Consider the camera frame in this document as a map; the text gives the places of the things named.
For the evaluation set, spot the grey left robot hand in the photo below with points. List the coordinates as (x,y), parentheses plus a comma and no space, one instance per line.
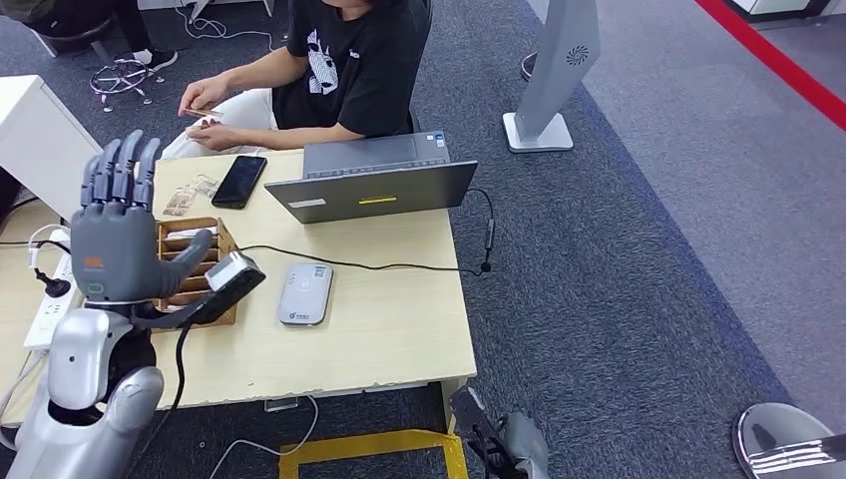
(112,258)

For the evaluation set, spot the person's left hand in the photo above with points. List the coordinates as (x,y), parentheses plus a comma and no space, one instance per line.
(215,137)

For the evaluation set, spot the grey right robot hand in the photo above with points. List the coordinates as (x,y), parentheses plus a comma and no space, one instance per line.
(525,449)

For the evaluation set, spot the person's right hand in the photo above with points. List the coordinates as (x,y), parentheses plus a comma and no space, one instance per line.
(205,92)

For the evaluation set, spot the wooden card holder box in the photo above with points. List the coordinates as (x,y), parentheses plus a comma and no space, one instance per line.
(229,243)

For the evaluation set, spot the grey card reader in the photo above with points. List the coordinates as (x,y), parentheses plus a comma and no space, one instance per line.
(305,294)

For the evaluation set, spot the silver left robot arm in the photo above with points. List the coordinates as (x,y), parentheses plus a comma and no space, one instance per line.
(73,370)

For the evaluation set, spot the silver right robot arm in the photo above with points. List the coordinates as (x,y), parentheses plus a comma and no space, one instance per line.
(773,430)

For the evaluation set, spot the person's left forearm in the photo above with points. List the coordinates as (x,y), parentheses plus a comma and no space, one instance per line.
(297,137)

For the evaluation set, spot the person's right forearm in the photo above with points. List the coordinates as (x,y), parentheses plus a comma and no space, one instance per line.
(258,74)

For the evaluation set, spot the clear plastic card packets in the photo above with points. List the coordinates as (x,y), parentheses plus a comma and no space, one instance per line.
(188,195)

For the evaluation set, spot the white card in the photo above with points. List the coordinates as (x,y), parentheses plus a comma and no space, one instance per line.
(188,233)

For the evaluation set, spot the seated person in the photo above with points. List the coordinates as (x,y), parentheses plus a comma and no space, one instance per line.
(132,26)

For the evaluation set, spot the black smartphone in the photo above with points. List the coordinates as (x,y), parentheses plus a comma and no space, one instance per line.
(239,182)

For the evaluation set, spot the black plug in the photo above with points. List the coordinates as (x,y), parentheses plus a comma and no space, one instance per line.
(56,287)

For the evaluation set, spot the white power strip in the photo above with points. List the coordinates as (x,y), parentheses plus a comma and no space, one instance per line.
(43,324)

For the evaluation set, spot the chrome base stool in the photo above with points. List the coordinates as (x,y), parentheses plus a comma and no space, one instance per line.
(102,51)

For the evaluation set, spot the white cabinet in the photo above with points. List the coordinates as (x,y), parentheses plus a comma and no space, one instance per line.
(33,125)

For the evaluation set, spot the yellow floor tape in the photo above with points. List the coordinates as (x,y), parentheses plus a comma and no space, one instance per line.
(363,444)

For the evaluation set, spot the grey laptop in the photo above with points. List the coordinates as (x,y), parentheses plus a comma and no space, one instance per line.
(370,195)

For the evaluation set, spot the dark round base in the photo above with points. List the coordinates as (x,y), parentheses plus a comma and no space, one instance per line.
(529,68)

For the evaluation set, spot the grey kiosk stand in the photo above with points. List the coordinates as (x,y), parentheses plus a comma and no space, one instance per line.
(558,59)

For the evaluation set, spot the red floor tape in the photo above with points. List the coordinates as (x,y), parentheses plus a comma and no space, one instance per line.
(780,63)

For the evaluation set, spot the white furniture base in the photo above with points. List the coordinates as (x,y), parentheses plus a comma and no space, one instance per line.
(773,6)

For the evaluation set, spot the white desk frame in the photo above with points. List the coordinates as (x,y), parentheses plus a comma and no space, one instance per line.
(165,3)

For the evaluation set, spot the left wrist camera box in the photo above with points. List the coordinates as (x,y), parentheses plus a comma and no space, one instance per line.
(231,287)

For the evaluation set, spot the clear table bracket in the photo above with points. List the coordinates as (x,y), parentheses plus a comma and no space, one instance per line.
(281,404)

